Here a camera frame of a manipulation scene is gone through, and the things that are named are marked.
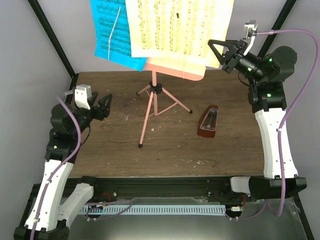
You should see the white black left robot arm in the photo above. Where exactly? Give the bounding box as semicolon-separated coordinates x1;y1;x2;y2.
13;89;113;240

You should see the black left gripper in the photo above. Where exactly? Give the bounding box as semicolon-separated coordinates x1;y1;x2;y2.
71;91;114;138

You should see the blue sheet music booklet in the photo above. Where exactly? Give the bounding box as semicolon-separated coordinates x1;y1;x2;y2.
90;0;147;72

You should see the light blue slotted cable duct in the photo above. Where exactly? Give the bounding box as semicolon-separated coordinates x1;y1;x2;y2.
79;204;226;216

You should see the black frame post right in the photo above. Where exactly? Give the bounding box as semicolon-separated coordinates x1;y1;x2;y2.
257;0;297;57

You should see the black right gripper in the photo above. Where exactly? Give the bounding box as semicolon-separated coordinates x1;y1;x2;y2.
208;40;266;84

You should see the clear plastic metronome cover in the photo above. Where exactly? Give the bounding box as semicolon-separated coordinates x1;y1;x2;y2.
199;108;218;132

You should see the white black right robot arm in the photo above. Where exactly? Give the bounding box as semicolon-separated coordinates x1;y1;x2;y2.
208;39;307;202

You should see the pink tripod music stand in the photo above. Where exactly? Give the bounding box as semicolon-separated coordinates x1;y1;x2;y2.
136;56;207;149

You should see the black frame post left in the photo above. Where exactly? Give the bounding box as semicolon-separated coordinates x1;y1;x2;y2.
27;0;76;78

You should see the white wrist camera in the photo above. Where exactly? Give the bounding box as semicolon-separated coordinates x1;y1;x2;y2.
74;84;92;110
242;20;258;56

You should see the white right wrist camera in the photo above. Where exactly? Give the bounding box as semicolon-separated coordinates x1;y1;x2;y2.
242;20;258;56

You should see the yellow sheet music page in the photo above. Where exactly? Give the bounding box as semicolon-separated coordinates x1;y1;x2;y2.
125;0;234;68

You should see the black frame post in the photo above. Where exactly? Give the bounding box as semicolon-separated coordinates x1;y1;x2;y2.
27;0;76;78
257;0;297;57

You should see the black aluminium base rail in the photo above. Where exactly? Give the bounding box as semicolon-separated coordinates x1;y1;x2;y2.
32;176;296;203

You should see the red-brown wooden metronome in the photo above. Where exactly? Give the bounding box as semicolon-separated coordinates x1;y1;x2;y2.
197;104;219;138

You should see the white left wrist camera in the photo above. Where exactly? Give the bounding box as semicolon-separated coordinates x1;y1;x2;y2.
74;84;92;110

